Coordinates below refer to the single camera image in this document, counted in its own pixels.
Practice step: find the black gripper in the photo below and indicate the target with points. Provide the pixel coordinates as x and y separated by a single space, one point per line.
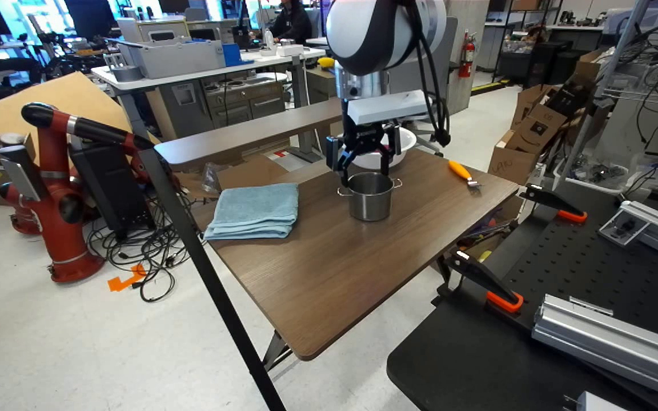
367 137

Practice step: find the small silver pot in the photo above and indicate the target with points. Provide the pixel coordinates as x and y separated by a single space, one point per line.
371 202

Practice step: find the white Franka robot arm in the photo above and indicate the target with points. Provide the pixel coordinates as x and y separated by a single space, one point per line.
359 29

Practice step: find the white bowl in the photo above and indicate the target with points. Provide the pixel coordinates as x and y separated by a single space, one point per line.
410 144

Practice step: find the folded light blue towel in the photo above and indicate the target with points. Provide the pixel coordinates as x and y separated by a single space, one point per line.
256 213

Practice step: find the red fire extinguisher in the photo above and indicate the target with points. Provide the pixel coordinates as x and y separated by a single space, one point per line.
467 57

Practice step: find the seated person in dark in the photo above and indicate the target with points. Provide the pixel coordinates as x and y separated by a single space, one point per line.
295 19

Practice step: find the open cardboard box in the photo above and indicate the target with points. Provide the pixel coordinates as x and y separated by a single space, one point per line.
531 129

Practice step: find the black orange bar clamp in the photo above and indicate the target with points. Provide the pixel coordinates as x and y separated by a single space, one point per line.
548 199
478 274

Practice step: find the grey desk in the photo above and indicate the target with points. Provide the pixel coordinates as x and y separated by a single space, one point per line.
192 70

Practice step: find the white equipment box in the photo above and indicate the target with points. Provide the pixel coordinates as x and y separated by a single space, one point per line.
176 57

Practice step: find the black perforated breadboard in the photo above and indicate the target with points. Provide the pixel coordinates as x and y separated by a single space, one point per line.
572 264

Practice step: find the black computer tower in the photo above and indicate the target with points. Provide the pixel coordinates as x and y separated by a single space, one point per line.
113 189

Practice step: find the orange floor tape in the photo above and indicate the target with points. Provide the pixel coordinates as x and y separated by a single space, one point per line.
125 281

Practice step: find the large cardboard sheet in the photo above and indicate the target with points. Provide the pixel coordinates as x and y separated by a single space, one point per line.
63 99

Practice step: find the red and black robot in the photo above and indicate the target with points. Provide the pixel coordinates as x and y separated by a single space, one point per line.
57 229

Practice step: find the light grey mount plate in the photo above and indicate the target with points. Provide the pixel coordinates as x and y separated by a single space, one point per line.
387 107

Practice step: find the black slanted frame post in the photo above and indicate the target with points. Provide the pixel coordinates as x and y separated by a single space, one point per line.
199 264

